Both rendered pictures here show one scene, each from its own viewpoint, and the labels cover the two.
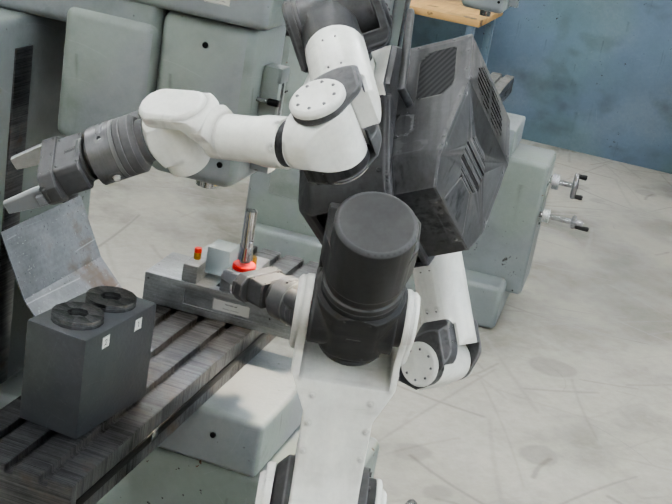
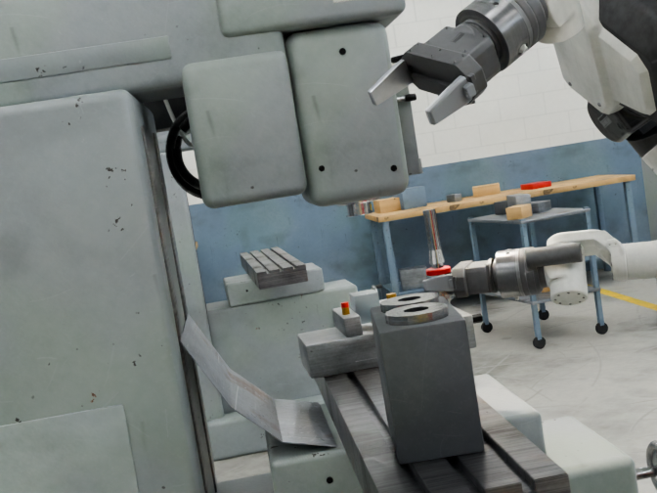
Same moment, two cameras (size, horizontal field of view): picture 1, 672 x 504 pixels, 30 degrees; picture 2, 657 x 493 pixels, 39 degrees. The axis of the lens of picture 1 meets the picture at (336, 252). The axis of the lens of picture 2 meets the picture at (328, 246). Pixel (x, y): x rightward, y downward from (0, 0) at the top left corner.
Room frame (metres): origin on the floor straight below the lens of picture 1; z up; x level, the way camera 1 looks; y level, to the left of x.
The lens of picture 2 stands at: (0.78, 0.98, 1.39)
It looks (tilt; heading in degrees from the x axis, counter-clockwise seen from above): 5 degrees down; 339
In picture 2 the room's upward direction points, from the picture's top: 9 degrees counter-clockwise
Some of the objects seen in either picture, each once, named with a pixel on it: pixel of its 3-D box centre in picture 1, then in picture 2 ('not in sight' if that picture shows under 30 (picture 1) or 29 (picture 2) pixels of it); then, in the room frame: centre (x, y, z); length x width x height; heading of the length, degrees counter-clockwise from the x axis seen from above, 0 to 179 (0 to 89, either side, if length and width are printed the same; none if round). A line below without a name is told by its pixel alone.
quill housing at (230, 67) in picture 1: (217, 93); (342, 116); (2.41, 0.28, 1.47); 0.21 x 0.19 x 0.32; 164
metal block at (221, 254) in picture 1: (222, 258); (365, 306); (2.54, 0.24, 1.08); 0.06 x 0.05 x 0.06; 167
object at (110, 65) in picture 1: (131, 72); (243, 132); (2.46, 0.47, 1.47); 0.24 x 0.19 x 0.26; 164
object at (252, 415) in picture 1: (181, 386); (395, 442); (2.41, 0.28, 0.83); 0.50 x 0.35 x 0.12; 74
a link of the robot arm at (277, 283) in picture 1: (275, 294); (490, 277); (2.26, 0.10, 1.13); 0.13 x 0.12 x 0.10; 139
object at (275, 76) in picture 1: (269, 118); (403, 120); (2.38, 0.17, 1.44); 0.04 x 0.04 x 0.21; 74
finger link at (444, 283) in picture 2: (233, 279); (439, 284); (2.29, 0.19, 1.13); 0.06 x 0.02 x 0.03; 50
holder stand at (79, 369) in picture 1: (89, 356); (422, 370); (1.99, 0.40, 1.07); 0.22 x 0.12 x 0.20; 159
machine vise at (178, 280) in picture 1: (231, 286); (383, 331); (2.54, 0.21, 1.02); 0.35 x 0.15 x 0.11; 77
